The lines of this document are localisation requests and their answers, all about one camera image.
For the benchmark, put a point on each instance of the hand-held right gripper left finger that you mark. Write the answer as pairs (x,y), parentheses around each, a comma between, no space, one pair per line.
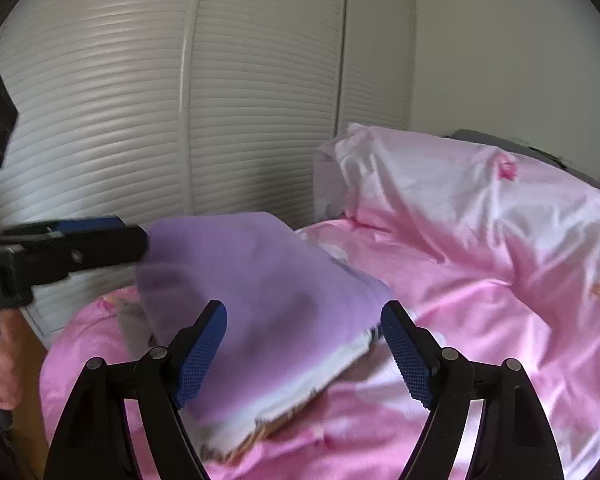
(202,355)

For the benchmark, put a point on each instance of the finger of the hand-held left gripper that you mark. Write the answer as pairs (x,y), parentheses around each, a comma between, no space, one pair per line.
(105,250)
(85,223)

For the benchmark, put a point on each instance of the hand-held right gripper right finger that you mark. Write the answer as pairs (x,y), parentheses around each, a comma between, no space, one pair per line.
(405,355)

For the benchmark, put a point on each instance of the purple long-sleeve shirt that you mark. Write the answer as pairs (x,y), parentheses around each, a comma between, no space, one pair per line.
(260,285)

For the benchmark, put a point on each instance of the person's left hand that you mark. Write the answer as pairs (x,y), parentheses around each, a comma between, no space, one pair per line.
(2,370)

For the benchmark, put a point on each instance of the printed white folded garment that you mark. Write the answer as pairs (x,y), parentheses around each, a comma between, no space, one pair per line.
(240,440)

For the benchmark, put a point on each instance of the white louvered wardrobe door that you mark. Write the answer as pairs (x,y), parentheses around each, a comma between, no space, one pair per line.
(90,110)
(265,85)

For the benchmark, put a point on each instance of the brown folded garment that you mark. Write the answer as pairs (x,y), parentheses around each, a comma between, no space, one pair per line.
(300,407)

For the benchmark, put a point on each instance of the pink floral duvet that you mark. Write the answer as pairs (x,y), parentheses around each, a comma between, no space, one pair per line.
(480,270)

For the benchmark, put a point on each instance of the grey headboard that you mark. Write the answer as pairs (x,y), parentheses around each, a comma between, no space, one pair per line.
(500,142)

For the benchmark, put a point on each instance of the plain white wardrobe panel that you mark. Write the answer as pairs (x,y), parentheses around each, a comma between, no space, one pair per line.
(375,50)

